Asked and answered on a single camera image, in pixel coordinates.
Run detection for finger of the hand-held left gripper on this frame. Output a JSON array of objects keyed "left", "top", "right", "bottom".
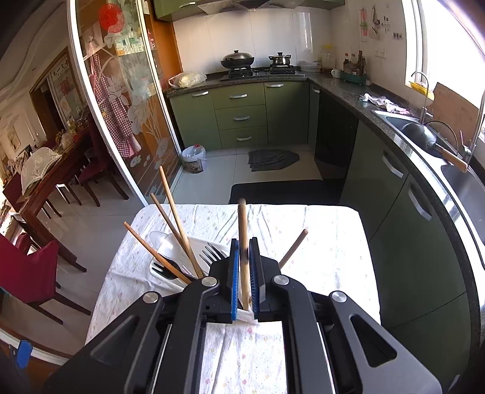
[{"left": 11, "top": 339, "right": 34, "bottom": 370}]

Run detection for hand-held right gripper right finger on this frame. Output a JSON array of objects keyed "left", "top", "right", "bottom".
[{"left": 249, "top": 237, "right": 443, "bottom": 394}]

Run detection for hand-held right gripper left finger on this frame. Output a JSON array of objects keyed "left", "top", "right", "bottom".
[{"left": 42, "top": 239, "right": 242, "bottom": 394}]

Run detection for black plastic fork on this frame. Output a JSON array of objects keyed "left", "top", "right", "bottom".
[
  {"left": 199, "top": 242, "right": 229, "bottom": 268},
  {"left": 152, "top": 259, "right": 185, "bottom": 283}
]

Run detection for dark brown chopstick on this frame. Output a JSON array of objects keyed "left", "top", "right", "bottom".
[{"left": 279, "top": 229, "right": 309, "bottom": 270}]

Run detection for white utensil holder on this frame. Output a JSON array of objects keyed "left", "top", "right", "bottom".
[{"left": 149, "top": 231, "right": 260, "bottom": 326}]

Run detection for white plastic spoon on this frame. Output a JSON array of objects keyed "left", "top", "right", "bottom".
[{"left": 149, "top": 231, "right": 179, "bottom": 263}]

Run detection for floral white tablecloth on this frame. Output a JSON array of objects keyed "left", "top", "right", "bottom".
[{"left": 85, "top": 204, "right": 381, "bottom": 394}]

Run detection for red upholstered chair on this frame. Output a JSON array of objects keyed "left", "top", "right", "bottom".
[{"left": 0, "top": 233, "right": 89, "bottom": 325}]

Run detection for grey floor cloth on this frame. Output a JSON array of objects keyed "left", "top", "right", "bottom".
[{"left": 248, "top": 149, "right": 300, "bottom": 172}]

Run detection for lined trash bin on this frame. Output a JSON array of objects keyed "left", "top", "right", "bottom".
[{"left": 181, "top": 145, "right": 207, "bottom": 175}]

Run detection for green sink base cabinets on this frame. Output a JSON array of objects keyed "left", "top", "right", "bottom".
[{"left": 309, "top": 85, "right": 472, "bottom": 387}]

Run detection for dark wooden dining table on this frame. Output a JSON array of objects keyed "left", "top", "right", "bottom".
[{"left": 17, "top": 129, "right": 100, "bottom": 251}]

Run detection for green base cabinets with drawers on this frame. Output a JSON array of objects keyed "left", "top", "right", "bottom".
[{"left": 169, "top": 81, "right": 321, "bottom": 151}]

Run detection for dark wooden dining chair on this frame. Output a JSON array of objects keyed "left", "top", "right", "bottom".
[{"left": 78, "top": 125, "right": 130, "bottom": 207}]

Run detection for white lace cover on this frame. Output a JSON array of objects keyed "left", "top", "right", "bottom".
[{"left": 21, "top": 147, "right": 63, "bottom": 190}]

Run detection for etched glass sliding door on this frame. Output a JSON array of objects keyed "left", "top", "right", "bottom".
[{"left": 68, "top": 0, "right": 183, "bottom": 207}]

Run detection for white plastic bag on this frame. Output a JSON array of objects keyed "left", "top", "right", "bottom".
[{"left": 168, "top": 72, "right": 208, "bottom": 89}]

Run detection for gas stove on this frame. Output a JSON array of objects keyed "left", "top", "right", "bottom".
[{"left": 220, "top": 66, "right": 307, "bottom": 81}]

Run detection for dark stone countertop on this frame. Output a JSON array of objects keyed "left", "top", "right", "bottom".
[{"left": 167, "top": 72, "right": 485, "bottom": 304}]

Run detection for red checkered apron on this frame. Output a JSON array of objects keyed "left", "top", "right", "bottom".
[{"left": 89, "top": 53, "right": 139, "bottom": 158}]

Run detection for crumpled dish rag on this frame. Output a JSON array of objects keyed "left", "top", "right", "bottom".
[{"left": 359, "top": 93, "right": 410, "bottom": 115}]

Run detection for black pan in sink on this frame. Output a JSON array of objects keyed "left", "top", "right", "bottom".
[{"left": 402, "top": 123, "right": 470, "bottom": 173}]

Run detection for steel cooking pot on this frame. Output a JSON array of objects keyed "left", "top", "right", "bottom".
[{"left": 268, "top": 52, "right": 292, "bottom": 68}]

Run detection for black wok with lid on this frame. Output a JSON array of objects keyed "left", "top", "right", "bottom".
[{"left": 220, "top": 49, "right": 255, "bottom": 70}]

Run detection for green condiment tray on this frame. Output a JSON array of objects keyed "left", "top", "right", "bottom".
[{"left": 340, "top": 70, "right": 367, "bottom": 85}]

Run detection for steel sink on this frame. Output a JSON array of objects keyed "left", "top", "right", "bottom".
[{"left": 373, "top": 110, "right": 485, "bottom": 243}]

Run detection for curved steel faucet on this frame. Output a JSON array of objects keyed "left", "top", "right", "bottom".
[{"left": 410, "top": 71, "right": 433, "bottom": 124}]

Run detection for brown cutting board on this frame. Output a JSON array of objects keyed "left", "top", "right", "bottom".
[{"left": 432, "top": 82, "right": 480, "bottom": 133}]

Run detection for tall steel faucet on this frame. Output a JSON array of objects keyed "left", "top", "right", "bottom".
[{"left": 460, "top": 89, "right": 485, "bottom": 168}]

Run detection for range hood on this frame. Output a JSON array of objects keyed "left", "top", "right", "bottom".
[{"left": 197, "top": 0, "right": 304, "bottom": 12}]

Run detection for kitchen window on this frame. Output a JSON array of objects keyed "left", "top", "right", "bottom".
[{"left": 402, "top": 0, "right": 485, "bottom": 110}]

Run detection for framed wall picture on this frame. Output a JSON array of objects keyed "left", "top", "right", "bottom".
[{"left": 50, "top": 53, "right": 86, "bottom": 119}]

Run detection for hanging wall utensils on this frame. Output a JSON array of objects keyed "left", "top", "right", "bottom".
[{"left": 358, "top": 5, "right": 404, "bottom": 42}]

